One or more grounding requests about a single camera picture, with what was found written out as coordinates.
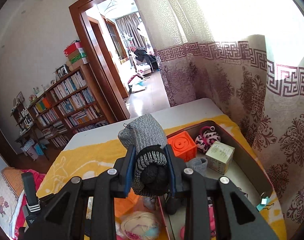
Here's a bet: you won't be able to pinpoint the round ceiling lamp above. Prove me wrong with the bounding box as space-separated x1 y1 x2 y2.
104 0 125 18

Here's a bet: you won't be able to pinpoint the small padlock teal tag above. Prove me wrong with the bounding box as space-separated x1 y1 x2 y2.
256 192 273 211

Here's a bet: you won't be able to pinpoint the patterned beige purple curtain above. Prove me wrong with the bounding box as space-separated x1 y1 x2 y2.
126 0 304 230

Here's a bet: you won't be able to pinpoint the white plastic packet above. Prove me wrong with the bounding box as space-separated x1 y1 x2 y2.
141 195 159 211

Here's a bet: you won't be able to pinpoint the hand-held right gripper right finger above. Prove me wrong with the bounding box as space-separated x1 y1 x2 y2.
164 144 278 240

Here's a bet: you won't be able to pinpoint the grey brown curtain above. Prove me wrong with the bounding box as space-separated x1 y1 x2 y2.
115 13 143 51

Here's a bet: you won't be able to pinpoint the green box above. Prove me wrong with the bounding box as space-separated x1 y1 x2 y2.
68 51 87 62

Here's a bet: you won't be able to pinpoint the white plastic bag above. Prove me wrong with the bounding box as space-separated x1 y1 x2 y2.
128 76 148 93

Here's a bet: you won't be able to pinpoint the small dark wooden shelf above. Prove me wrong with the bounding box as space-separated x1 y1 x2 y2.
11 102 50 161

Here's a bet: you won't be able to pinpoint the pink knotted foam tube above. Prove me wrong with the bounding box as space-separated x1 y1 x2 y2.
179 204 217 240

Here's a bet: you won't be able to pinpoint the red tin box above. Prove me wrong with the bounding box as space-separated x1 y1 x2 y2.
157 120 275 240

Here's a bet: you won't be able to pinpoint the small pale carton box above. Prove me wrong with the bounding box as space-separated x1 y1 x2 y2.
205 141 235 176

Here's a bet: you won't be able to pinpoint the yellow printed blanket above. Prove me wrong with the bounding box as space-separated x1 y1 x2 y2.
38 114 288 240

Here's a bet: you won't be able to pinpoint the grey marled sock roll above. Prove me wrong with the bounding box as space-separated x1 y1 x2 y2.
118 114 170 197

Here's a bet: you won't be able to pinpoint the storage boxes under shelf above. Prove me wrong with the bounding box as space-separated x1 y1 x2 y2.
20 139 43 161

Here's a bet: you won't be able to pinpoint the large orange rubber cube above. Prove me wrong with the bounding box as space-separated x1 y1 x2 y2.
168 131 199 162

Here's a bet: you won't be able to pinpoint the wooden bookshelf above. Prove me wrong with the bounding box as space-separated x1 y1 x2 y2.
27 64 110 148

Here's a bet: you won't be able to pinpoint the wooden door frame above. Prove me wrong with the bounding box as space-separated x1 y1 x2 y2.
69 0 140 119

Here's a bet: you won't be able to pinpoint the cream quilted bedspread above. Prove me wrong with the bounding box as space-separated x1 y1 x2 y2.
0 174 24 227

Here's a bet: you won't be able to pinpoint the red shoe box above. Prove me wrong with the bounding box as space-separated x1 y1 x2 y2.
64 42 83 56

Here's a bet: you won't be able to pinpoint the rows of books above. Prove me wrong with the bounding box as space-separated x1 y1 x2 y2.
34 71 108 147

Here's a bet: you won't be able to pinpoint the cream sock ball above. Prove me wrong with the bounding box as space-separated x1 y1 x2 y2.
120 211 160 240

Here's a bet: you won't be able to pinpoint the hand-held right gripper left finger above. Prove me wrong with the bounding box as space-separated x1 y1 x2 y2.
33 144 137 240

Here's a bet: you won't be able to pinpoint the white coat rack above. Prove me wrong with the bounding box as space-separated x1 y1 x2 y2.
124 36 136 63

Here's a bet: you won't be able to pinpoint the pile of dark clothes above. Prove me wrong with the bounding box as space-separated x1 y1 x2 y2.
132 47 155 63

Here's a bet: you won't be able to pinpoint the picture frame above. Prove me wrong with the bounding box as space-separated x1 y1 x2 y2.
55 64 69 79

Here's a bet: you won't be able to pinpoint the pink leopard plush rope toy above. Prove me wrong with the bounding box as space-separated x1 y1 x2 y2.
194 126 221 154

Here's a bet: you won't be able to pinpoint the grey sock black striped cuff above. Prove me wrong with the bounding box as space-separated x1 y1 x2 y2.
185 157 209 179

